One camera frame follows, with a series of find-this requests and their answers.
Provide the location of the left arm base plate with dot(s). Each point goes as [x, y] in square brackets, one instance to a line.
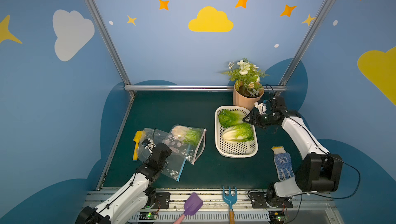
[159, 201]

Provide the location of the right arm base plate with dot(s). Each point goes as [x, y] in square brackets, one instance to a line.
[260, 200]

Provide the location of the teal toy garden rake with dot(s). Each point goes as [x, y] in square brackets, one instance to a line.
[230, 199]

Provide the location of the potted artificial flower plant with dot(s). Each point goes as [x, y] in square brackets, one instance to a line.
[246, 77]

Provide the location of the yellow toy spatula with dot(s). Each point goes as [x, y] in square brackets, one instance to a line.
[137, 143]

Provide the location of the white perforated plastic basket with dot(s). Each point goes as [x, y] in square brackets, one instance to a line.
[232, 149]

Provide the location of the blue patterned glove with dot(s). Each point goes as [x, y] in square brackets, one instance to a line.
[283, 163]

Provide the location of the aluminium back frame rail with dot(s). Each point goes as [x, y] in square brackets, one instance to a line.
[169, 88]

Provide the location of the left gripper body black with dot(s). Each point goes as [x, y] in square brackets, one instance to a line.
[148, 145]

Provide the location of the green chinese cabbage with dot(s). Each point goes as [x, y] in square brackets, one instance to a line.
[187, 135]
[228, 118]
[239, 133]

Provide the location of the right circuit board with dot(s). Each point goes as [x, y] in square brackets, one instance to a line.
[277, 218]

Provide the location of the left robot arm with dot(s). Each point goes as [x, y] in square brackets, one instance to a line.
[132, 196]

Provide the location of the pink-dotted bag of cabbages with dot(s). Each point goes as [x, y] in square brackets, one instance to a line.
[189, 152]

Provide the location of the left circuit board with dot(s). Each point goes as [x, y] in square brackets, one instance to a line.
[147, 216]

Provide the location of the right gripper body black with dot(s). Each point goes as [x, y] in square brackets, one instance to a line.
[254, 119]

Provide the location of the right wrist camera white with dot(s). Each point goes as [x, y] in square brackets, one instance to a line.
[262, 107]

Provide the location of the circuit board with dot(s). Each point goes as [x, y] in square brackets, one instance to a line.
[147, 216]
[277, 218]

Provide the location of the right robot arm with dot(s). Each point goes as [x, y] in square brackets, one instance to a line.
[319, 172]

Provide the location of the clear zip-top bag blue seal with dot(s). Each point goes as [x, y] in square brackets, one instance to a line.
[174, 163]

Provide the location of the purple toy shovel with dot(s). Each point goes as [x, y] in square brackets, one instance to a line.
[191, 206]

